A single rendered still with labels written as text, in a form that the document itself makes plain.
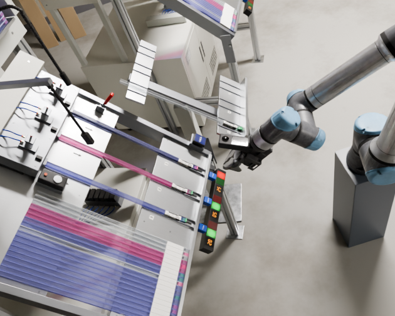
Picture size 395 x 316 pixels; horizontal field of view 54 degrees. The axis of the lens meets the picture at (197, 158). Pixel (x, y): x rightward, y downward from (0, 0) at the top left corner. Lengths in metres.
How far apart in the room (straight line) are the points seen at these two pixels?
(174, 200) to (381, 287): 1.08
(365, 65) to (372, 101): 1.42
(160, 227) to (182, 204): 0.12
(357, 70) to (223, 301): 1.25
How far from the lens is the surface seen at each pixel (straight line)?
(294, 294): 1.96
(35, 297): 1.13
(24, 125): 1.25
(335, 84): 1.26
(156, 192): 1.33
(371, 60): 1.23
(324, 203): 2.17
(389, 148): 1.32
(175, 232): 1.30
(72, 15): 4.10
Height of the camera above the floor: 1.86
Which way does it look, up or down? 49 degrees down
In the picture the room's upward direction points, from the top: 22 degrees counter-clockwise
